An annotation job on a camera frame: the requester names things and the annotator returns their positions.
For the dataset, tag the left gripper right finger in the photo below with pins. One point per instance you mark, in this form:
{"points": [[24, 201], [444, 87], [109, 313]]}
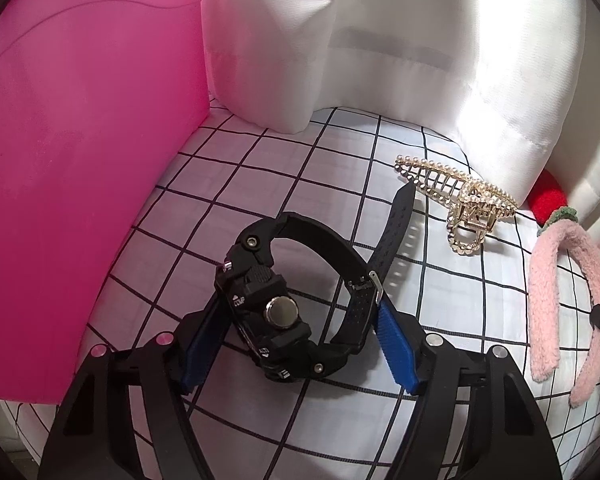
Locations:
{"points": [[400, 337]]}

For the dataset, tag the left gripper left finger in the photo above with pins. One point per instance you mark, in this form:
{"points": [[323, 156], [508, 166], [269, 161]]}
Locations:
{"points": [[202, 334]]}

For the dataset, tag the black digital wristwatch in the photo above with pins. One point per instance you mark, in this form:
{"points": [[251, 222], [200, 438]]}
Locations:
{"points": [[274, 319]]}

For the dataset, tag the pink fuzzy strawberry headband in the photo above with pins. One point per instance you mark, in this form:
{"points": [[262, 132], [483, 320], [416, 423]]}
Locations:
{"points": [[563, 284]]}

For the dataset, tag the gold pearl hair claw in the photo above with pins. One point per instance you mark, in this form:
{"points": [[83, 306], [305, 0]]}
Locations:
{"points": [[473, 205]]}

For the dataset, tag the white curtain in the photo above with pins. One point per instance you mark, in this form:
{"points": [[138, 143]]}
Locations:
{"points": [[515, 82]]}

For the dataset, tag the pink plastic basin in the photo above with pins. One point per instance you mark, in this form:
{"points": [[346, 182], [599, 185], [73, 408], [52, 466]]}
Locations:
{"points": [[96, 98]]}

